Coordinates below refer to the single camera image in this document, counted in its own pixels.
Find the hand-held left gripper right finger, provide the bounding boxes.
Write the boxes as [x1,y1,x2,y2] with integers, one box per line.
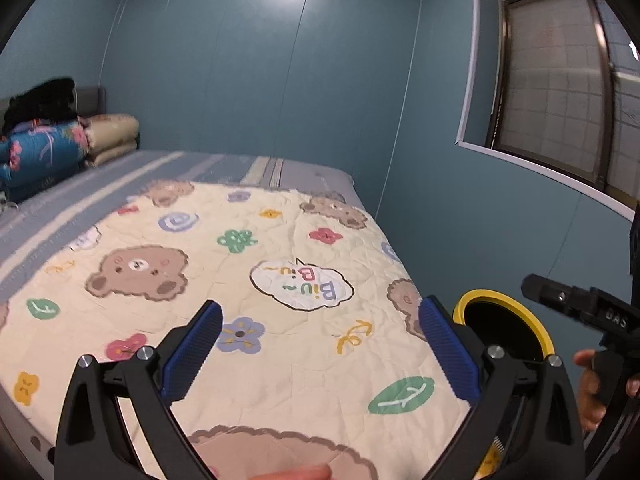
[412,296,586,480]

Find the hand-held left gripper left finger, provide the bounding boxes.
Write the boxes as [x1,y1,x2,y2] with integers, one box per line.
[55,300,225,480]

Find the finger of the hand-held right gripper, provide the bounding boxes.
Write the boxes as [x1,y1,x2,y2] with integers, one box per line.
[521,273,594,321]

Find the person's right hand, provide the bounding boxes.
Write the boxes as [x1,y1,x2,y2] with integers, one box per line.
[572,350,640,431]

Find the person's left hand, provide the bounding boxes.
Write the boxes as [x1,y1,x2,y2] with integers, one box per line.
[244,463,332,480]

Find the cream bear-print quilted blanket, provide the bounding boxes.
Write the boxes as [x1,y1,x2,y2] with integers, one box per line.
[0,179,503,480]

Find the bed with grey striped sheet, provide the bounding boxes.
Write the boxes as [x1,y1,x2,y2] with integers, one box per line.
[0,147,503,480]

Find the beige folded pillows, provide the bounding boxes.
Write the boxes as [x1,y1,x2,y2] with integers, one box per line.
[77,113,141,170]

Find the blue floral folded quilt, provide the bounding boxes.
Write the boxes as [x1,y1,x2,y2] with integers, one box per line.
[0,119,92,206]

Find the grey padded headboard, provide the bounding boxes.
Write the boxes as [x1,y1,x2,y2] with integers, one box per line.
[74,86,108,117]

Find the black folded clothes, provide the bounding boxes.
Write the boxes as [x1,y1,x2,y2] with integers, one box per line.
[2,77,79,134]

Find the window with white frame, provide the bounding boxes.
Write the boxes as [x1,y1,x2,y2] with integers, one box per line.
[455,0,640,222]

